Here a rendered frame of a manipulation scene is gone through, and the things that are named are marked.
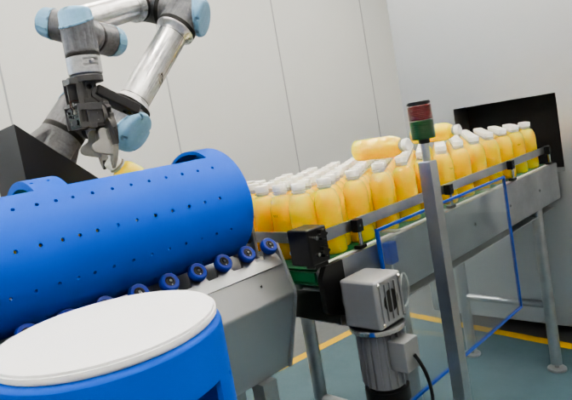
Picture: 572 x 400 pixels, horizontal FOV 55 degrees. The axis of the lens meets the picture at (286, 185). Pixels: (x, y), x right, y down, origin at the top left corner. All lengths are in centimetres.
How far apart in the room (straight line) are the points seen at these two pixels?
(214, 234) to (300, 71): 398
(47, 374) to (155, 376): 11
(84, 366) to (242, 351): 77
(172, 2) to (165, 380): 127
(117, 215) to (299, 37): 424
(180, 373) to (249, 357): 76
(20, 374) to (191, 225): 62
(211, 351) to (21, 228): 50
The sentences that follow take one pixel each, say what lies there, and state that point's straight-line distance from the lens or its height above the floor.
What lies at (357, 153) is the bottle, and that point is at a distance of 181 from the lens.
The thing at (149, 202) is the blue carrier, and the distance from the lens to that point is 116.
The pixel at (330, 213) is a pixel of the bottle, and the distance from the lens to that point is 144.
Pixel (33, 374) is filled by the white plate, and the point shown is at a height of 104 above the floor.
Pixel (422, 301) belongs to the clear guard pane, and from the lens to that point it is 164.
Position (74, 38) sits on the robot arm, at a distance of 132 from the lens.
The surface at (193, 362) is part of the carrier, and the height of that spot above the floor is 100.
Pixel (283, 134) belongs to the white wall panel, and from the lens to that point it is 490.
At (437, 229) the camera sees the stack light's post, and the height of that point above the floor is 92.
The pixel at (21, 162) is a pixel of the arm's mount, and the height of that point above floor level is 128.
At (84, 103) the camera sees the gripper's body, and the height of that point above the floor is 138.
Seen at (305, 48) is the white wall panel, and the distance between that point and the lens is 523.
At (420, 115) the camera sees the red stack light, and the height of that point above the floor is 122.
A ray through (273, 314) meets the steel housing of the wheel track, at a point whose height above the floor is 80.
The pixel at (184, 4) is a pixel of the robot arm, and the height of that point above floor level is 166.
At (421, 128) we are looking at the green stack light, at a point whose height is 119.
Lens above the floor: 124
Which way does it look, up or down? 5 degrees down
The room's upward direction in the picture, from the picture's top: 10 degrees counter-clockwise
